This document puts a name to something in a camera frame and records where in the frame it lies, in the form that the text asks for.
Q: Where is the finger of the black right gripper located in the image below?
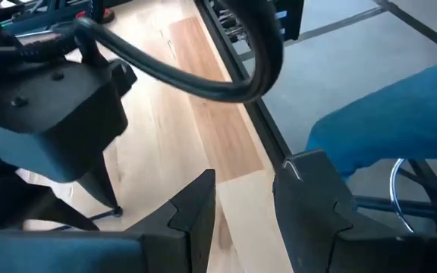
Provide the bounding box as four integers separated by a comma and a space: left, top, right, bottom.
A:
0, 177, 101, 232
76, 151, 124, 218

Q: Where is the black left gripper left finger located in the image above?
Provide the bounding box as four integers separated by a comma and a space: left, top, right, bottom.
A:
125, 169, 217, 273

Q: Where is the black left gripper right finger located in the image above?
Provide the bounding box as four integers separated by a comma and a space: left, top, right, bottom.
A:
272, 149, 396, 273

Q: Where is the black stool with chrome ring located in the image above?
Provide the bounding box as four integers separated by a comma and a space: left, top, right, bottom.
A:
349, 157, 437, 234

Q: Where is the thick black robot cable loop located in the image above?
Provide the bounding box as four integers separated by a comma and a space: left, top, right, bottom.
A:
73, 0, 285, 104

